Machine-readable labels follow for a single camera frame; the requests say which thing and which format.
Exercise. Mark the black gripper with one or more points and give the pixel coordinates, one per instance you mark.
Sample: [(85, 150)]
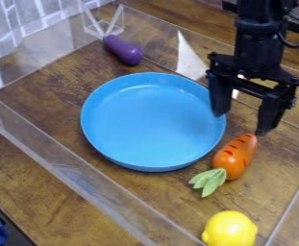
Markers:
[(272, 85)]

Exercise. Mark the orange toy carrot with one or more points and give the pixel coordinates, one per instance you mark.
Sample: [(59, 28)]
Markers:
[(230, 163)]

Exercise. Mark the clear acrylic enclosure wall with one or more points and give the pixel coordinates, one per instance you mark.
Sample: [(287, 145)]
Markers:
[(71, 198)]

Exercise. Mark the blue round plate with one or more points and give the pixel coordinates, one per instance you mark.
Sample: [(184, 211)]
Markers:
[(148, 121)]

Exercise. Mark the black bar top right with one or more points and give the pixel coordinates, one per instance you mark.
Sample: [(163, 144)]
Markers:
[(230, 6)]

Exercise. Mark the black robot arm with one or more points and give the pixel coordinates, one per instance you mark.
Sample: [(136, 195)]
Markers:
[(252, 69)]

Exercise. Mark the purple toy eggplant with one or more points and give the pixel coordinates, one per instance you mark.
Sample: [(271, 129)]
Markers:
[(127, 51)]

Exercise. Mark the yellow toy lemon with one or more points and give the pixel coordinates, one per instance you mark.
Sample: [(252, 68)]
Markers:
[(228, 229)]

